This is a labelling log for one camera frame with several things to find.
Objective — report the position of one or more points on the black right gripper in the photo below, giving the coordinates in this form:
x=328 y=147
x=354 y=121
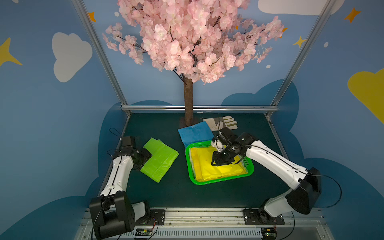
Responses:
x=224 y=154

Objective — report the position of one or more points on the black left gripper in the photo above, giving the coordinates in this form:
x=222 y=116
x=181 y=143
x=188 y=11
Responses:
x=143 y=157

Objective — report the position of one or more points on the lime green raincoat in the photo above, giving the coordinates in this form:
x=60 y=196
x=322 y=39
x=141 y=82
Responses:
x=162 y=159

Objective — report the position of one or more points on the green plastic basket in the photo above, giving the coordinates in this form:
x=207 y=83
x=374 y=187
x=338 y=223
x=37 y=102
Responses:
x=246 y=162

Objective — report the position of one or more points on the large yellow raincoat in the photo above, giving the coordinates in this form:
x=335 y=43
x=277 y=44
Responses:
x=223 y=172

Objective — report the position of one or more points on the blue raincoat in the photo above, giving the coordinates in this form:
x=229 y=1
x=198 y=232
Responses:
x=196 y=133

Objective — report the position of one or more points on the small neon yellow raincoat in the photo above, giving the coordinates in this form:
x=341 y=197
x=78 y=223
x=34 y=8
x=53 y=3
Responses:
x=202 y=159

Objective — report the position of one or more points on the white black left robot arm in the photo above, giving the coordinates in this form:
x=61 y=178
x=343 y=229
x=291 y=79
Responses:
x=112 y=212

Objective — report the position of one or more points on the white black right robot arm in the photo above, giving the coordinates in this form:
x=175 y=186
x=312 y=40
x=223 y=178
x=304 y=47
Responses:
x=305 y=186

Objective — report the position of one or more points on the grey white work glove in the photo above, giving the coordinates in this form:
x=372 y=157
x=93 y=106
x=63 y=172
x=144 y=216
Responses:
x=216 y=124

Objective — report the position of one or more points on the left circuit board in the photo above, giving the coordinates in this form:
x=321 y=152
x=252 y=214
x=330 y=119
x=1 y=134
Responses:
x=143 y=233

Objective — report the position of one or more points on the circuit board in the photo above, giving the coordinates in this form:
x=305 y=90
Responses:
x=268 y=234
x=143 y=233

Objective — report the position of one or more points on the right circuit board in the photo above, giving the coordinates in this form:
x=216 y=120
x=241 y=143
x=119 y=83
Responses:
x=268 y=234

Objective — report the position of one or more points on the pink cherry blossom tree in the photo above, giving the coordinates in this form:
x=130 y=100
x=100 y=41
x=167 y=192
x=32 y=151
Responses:
x=196 y=40

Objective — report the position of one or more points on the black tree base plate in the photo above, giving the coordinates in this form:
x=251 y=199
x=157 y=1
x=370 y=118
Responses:
x=182 y=122

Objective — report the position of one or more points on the rear aluminium frame bar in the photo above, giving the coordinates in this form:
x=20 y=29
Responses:
x=158 y=108

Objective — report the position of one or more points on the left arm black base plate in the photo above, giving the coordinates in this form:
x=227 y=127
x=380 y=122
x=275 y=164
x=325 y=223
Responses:
x=157 y=216

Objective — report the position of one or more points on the aluminium rail at front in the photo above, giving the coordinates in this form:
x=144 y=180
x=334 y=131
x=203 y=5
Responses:
x=229 y=224

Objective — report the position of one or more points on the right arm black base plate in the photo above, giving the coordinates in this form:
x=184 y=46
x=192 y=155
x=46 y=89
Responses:
x=254 y=217

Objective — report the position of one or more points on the right aluminium frame post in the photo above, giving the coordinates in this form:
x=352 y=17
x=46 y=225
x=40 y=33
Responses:
x=313 y=35

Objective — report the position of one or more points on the aluminium frame post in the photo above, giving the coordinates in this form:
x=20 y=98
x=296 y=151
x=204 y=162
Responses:
x=87 y=23
x=313 y=35

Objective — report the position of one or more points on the left aluminium frame post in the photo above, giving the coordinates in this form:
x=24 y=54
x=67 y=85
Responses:
x=87 y=23

